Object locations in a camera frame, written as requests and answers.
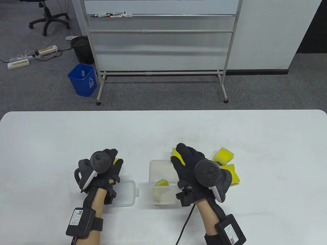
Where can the person's right hand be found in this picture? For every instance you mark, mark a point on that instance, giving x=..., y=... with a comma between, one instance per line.
x=187, y=163

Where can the person's left hand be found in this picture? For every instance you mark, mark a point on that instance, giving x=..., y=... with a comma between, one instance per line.
x=115, y=171

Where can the yellow green sponge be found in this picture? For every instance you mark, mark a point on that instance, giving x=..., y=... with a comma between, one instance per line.
x=224, y=154
x=235, y=174
x=174, y=152
x=161, y=183
x=116, y=161

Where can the clear container lid green seal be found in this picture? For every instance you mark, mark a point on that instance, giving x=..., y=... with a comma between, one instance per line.
x=126, y=194

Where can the clear plastic airtight container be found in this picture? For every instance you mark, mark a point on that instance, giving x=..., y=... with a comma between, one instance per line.
x=172, y=196

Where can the black forearm sensor box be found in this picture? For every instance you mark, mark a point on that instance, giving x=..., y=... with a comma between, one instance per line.
x=231, y=231
x=80, y=223

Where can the person's right forearm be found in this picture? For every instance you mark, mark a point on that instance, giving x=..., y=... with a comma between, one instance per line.
x=207, y=217

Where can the person's left forearm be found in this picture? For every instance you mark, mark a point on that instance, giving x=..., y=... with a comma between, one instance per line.
x=99, y=203

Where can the grey handheld controller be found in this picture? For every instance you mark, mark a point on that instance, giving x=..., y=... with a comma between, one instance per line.
x=207, y=172
x=101, y=162

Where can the blue plastic bin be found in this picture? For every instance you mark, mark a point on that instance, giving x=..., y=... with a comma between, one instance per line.
x=81, y=84

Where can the black mesh trash bin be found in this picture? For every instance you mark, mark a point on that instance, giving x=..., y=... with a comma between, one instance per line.
x=81, y=48

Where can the white power strip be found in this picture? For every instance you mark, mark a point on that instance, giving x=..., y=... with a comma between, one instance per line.
x=47, y=50
x=18, y=63

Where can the small white floor object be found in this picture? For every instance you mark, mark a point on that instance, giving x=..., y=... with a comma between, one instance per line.
x=69, y=37

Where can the whiteboard marker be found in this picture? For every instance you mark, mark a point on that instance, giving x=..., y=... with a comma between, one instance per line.
x=115, y=16
x=118, y=12
x=101, y=15
x=127, y=15

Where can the whiteboard on metal stand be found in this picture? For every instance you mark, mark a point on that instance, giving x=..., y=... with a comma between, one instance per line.
x=153, y=6

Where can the black office chair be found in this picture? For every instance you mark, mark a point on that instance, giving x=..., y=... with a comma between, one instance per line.
x=47, y=18

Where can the black door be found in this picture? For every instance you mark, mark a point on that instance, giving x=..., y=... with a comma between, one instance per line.
x=314, y=38

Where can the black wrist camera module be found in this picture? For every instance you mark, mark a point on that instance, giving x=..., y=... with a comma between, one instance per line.
x=111, y=197
x=185, y=197

